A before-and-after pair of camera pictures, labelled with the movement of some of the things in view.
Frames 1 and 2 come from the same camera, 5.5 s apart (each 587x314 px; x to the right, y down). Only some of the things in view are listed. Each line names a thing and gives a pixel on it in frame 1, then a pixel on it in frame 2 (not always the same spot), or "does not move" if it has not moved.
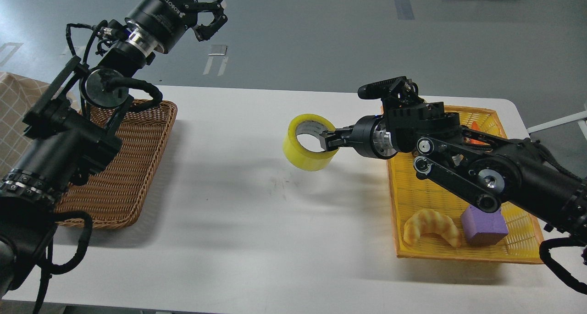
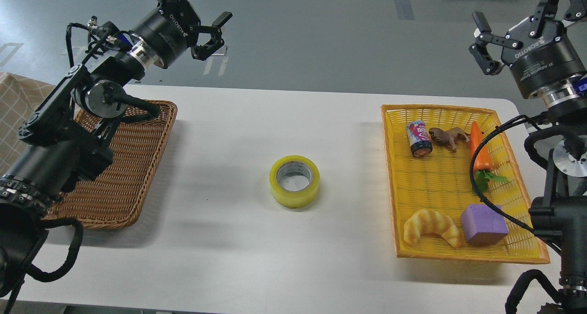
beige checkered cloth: (18, 96) does not move
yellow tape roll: (309, 124) → (294, 181)
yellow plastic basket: (411, 195) does not move
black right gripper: (370, 137) → (541, 63)
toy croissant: (428, 221) does not move
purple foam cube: (484, 228) does not move
